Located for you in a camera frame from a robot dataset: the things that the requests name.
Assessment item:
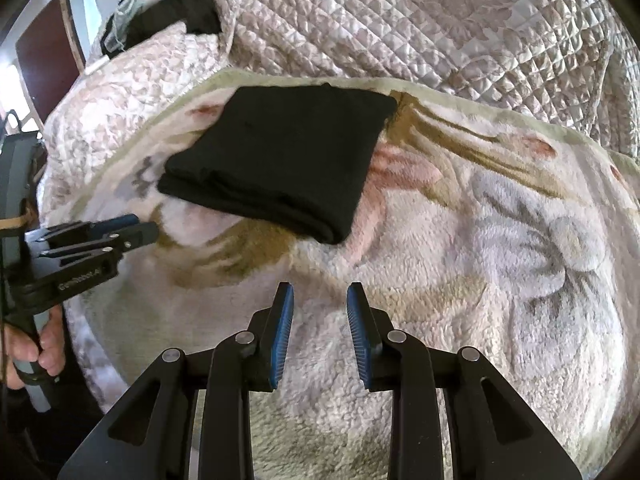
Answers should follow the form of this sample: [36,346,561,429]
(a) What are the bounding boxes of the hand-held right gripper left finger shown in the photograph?
[57,281,296,480]

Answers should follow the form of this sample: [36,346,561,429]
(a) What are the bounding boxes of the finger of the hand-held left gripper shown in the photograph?
[27,214,141,247]
[40,223,160,273]

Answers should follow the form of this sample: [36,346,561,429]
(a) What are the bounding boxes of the black pants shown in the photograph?
[156,81,399,246]

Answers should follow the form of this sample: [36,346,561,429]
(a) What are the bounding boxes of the person's left hand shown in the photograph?
[2,305,66,391]

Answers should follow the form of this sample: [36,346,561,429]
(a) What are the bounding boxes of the dark clothes pile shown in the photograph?
[100,0,223,58]

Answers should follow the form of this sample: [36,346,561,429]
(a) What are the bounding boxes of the floral fleece blanket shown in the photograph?
[37,67,640,480]

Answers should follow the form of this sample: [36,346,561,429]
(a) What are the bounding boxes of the pink floral quilted duvet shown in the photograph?
[37,22,236,411]

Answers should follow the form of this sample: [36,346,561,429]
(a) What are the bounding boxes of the person's dark clothing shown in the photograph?
[0,385,103,480]

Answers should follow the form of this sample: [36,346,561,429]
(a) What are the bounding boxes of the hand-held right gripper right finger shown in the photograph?
[346,281,583,480]

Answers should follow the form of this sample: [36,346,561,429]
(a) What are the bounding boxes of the beige quilted bedspread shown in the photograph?
[210,0,640,156]

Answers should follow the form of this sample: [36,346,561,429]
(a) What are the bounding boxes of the grey sheer cloth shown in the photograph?
[102,0,151,56]

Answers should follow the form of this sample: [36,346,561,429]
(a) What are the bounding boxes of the reddish brown wooden panel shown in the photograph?
[12,0,101,131]

